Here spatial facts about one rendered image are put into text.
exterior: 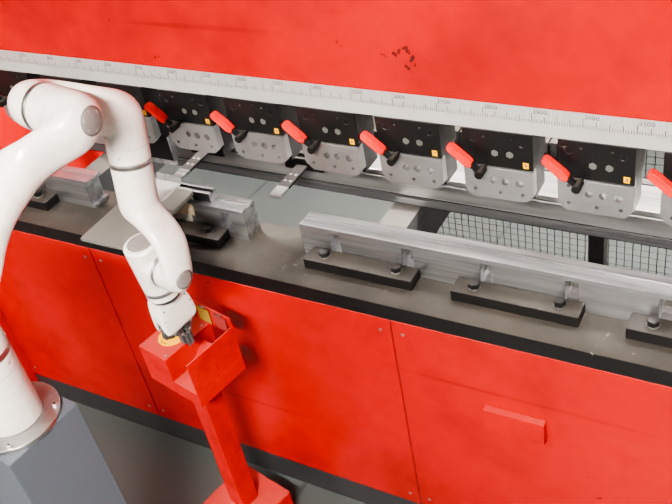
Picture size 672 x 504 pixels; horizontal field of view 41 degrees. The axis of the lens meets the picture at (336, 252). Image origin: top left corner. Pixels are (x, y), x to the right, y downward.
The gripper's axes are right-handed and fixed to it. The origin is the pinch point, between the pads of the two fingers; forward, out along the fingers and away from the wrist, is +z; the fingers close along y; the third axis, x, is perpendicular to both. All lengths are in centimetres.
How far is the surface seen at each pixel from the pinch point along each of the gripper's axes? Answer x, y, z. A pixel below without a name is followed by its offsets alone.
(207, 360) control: 4.9, 0.0, 6.3
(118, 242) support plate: -25.8, -7.0, -15.4
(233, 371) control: 4.9, -5.2, 16.2
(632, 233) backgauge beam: 78, -78, 0
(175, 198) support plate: -26.9, -27.8, -13.5
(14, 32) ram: -66, -26, -58
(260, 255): -1.8, -30.1, -0.8
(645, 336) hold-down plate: 95, -49, -1
